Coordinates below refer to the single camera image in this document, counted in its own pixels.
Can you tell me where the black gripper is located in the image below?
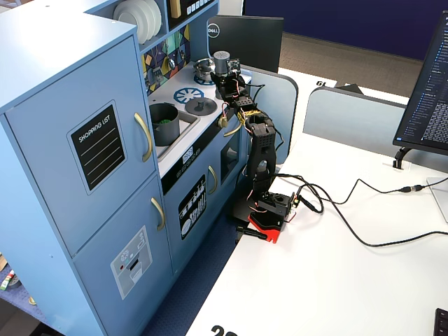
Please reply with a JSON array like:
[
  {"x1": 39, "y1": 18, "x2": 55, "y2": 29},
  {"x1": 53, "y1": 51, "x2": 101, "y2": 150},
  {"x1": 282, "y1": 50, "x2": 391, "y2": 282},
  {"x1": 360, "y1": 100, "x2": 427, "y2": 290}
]
[{"x1": 209, "y1": 69, "x2": 251, "y2": 101}]

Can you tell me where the gray salt shaker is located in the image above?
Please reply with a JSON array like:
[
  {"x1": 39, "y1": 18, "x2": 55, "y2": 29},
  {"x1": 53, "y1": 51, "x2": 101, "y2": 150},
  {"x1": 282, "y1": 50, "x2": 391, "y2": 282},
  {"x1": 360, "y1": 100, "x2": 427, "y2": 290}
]
[{"x1": 213, "y1": 50, "x2": 231, "y2": 76}]

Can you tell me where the steel pot with lid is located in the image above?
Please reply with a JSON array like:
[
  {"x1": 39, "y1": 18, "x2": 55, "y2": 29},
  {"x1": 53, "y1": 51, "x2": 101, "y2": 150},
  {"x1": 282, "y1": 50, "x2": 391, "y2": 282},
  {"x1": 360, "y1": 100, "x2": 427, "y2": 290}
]
[{"x1": 192, "y1": 57, "x2": 216, "y2": 81}]

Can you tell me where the gray pot lid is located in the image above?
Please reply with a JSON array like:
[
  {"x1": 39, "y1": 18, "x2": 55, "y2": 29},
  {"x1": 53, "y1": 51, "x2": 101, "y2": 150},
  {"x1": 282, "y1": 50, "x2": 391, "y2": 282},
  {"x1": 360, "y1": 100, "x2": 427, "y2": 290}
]
[{"x1": 185, "y1": 97, "x2": 217, "y2": 116}]

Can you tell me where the black Dell monitor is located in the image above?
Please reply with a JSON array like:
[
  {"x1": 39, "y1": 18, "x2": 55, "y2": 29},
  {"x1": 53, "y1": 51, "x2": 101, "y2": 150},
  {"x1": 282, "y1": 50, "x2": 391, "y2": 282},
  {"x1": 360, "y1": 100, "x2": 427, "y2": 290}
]
[{"x1": 206, "y1": 15, "x2": 284, "y2": 74}]

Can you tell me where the metal toy ladle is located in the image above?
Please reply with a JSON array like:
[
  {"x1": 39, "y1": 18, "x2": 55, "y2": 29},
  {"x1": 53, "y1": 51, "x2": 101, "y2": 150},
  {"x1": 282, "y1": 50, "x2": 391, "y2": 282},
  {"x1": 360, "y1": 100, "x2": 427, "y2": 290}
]
[{"x1": 163, "y1": 43, "x2": 176, "y2": 70}]

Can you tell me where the gray desk divider panel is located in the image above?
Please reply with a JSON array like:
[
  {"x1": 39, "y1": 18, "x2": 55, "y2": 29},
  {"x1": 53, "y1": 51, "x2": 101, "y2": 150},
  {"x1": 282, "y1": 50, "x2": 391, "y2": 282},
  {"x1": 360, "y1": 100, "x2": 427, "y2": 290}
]
[
  {"x1": 233, "y1": 64, "x2": 299, "y2": 165},
  {"x1": 302, "y1": 86, "x2": 448, "y2": 172}
]

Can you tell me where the metal toy spatula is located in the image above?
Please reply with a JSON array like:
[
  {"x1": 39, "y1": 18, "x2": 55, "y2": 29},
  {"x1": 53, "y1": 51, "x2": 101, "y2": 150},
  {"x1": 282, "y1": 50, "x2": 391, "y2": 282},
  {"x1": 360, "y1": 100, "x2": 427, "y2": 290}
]
[{"x1": 150, "y1": 52, "x2": 165, "y2": 84}]

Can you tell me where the black toy microwave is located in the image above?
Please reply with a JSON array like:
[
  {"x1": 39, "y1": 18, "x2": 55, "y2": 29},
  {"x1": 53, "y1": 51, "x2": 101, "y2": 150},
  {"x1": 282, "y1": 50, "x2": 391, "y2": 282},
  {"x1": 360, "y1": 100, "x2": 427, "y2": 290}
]
[{"x1": 167, "y1": 0, "x2": 218, "y2": 31}]

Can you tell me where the gray toy pot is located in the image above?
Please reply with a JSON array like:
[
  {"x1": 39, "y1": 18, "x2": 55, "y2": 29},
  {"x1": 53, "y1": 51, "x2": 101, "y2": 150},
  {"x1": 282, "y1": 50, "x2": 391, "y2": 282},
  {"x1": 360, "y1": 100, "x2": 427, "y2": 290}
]
[{"x1": 149, "y1": 102, "x2": 181, "y2": 147}]

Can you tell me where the white toy plate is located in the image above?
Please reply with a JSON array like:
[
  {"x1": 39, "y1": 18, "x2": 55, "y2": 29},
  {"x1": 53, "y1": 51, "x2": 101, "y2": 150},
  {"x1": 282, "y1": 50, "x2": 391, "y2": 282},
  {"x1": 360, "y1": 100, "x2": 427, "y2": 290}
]
[
  {"x1": 139, "y1": 0, "x2": 158, "y2": 40},
  {"x1": 112, "y1": 0, "x2": 150, "y2": 45},
  {"x1": 150, "y1": 0, "x2": 163, "y2": 35}
]

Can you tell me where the oven door with window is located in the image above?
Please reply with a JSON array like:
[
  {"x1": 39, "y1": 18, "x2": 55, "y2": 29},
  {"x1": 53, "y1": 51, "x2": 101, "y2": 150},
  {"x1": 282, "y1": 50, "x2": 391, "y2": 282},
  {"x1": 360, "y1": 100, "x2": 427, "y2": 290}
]
[{"x1": 217, "y1": 111, "x2": 251, "y2": 214}]

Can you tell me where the black table clamp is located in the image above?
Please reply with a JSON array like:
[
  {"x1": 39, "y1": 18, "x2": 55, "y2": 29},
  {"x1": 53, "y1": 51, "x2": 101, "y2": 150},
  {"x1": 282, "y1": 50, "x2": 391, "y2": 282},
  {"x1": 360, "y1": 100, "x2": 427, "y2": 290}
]
[{"x1": 235, "y1": 225, "x2": 269, "y2": 242}]

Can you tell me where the blue toy kitchen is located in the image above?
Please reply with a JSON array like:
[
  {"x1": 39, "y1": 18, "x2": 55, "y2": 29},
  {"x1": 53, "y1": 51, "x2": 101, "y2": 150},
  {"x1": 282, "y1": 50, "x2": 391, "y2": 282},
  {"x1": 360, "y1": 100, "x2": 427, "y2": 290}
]
[{"x1": 0, "y1": 0, "x2": 253, "y2": 336}]

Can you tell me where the dishwasher door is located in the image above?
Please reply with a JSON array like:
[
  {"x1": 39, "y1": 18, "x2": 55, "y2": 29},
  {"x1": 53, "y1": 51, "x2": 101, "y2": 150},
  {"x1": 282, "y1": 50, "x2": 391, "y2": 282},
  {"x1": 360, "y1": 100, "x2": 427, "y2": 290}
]
[{"x1": 162, "y1": 164, "x2": 225, "y2": 277}]

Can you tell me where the large fridge door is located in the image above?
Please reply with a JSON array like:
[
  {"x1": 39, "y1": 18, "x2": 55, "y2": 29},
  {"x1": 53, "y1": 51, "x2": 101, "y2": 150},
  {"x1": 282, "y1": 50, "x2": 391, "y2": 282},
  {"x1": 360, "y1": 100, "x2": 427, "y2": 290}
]
[{"x1": 3, "y1": 34, "x2": 158, "y2": 258}]

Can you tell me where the monitor showing code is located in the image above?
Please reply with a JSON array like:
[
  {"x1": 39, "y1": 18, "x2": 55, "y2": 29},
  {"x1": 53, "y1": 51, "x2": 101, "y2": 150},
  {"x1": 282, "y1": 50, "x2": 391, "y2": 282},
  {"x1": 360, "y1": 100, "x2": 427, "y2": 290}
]
[{"x1": 392, "y1": 10, "x2": 448, "y2": 157}]

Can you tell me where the fridge door with dispenser print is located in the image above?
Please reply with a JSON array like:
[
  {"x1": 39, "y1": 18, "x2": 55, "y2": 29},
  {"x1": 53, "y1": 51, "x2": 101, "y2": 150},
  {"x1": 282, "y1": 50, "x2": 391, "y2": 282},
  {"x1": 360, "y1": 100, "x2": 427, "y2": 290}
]
[{"x1": 72, "y1": 173, "x2": 174, "y2": 336}]

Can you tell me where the silver stand plate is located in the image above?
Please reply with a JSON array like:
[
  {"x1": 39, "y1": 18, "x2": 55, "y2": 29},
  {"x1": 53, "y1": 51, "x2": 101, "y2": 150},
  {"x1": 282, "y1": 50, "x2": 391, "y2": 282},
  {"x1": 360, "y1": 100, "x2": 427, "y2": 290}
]
[{"x1": 426, "y1": 176, "x2": 448, "y2": 224}]

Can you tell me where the colorful small package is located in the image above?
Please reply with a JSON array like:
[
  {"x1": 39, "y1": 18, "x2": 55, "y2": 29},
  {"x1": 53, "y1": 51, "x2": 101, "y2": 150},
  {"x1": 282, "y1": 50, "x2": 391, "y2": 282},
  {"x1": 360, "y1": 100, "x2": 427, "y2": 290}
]
[{"x1": 0, "y1": 269, "x2": 15, "y2": 291}]

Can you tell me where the black keyboard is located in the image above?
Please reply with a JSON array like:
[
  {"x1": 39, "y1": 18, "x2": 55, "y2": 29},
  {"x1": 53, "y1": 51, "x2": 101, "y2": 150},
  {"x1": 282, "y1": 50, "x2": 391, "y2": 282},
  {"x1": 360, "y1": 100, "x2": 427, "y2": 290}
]
[{"x1": 433, "y1": 307, "x2": 448, "y2": 336}]

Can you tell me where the gold oven door handle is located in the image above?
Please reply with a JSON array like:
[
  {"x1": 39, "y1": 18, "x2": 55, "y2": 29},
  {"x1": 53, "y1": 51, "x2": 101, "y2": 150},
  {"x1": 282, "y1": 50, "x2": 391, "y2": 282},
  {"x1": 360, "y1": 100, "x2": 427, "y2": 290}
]
[{"x1": 223, "y1": 120, "x2": 244, "y2": 137}]

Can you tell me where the gold curved door handle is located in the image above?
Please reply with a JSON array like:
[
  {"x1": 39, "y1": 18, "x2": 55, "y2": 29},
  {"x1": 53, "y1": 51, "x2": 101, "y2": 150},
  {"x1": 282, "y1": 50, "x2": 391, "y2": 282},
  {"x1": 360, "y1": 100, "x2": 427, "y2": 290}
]
[
  {"x1": 134, "y1": 111, "x2": 154, "y2": 163},
  {"x1": 150, "y1": 197, "x2": 166, "y2": 231},
  {"x1": 207, "y1": 165, "x2": 218, "y2": 195}
]

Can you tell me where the red robot base plate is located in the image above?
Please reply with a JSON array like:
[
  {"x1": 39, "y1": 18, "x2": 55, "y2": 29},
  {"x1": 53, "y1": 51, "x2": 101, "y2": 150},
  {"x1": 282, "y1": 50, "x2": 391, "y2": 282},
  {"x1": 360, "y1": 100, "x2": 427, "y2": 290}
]
[{"x1": 247, "y1": 213, "x2": 283, "y2": 245}]

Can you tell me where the thin black USB cable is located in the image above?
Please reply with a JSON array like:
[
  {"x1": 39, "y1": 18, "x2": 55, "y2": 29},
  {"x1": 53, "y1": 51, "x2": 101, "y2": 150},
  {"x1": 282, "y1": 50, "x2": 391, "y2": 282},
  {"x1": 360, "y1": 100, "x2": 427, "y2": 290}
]
[{"x1": 241, "y1": 83, "x2": 427, "y2": 214}]

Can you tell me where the thick black cable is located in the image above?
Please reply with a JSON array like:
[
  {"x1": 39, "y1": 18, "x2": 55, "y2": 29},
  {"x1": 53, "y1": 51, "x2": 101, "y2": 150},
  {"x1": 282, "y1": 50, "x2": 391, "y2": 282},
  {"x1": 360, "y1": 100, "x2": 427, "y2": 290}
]
[{"x1": 299, "y1": 183, "x2": 448, "y2": 248}]

